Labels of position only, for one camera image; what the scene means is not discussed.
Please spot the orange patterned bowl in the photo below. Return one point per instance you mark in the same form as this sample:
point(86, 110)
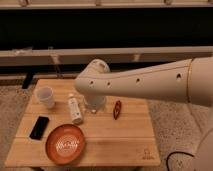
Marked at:
point(65, 144)

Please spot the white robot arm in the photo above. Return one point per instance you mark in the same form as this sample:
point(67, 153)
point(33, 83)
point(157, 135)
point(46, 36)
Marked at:
point(183, 81)

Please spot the wooden table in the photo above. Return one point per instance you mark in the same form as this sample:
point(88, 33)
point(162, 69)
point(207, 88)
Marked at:
point(128, 140)

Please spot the black smartphone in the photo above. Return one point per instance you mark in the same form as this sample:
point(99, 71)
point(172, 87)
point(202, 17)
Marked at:
point(39, 128)

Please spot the small white bottle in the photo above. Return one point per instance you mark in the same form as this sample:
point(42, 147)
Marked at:
point(75, 112)

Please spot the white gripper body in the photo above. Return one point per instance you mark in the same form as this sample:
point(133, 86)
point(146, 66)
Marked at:
point(94, 103)

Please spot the white paper cup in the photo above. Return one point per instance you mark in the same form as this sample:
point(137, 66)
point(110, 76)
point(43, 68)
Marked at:
point(45, 96)

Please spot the red oval object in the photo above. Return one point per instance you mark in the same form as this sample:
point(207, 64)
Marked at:
point(117, 109)

